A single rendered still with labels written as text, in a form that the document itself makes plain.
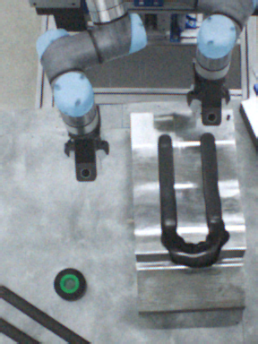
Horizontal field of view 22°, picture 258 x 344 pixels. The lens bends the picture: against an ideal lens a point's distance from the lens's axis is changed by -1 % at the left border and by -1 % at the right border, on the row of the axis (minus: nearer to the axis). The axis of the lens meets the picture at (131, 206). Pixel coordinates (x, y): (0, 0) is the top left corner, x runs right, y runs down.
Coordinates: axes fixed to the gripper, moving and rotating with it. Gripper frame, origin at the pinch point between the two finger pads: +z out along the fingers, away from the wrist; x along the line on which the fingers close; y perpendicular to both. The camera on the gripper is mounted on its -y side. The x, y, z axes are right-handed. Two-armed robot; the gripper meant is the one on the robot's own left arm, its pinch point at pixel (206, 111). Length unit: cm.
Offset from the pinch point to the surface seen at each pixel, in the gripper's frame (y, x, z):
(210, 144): -7.0, -1.0, 5.1
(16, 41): 77, 68, 93
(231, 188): -18.9, -5.2, 4.8
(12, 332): -52, 50, 9
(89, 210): -20.7, 30.7, 13.3
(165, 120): 0.9, 10.2, 7.1
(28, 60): 68, 63, 93
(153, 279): -40.3, 14.9, 7.4
